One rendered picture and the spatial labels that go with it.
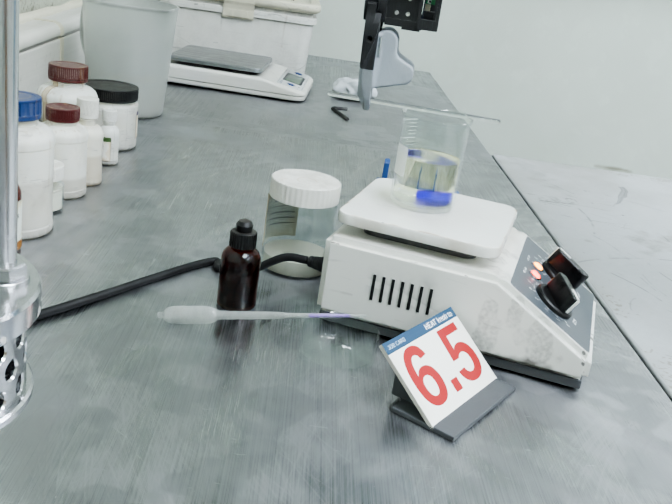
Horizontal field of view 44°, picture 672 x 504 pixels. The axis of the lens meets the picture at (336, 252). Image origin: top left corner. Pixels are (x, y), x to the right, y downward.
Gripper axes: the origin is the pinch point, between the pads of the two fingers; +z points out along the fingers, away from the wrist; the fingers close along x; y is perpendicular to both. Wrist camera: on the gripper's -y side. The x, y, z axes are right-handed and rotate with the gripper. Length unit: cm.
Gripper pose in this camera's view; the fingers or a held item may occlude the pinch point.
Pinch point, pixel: (361, 96)
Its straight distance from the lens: 96.7
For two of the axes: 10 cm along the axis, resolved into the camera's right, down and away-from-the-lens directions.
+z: -1.3, 9.3, 3.5
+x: 1.1, -3.4, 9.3
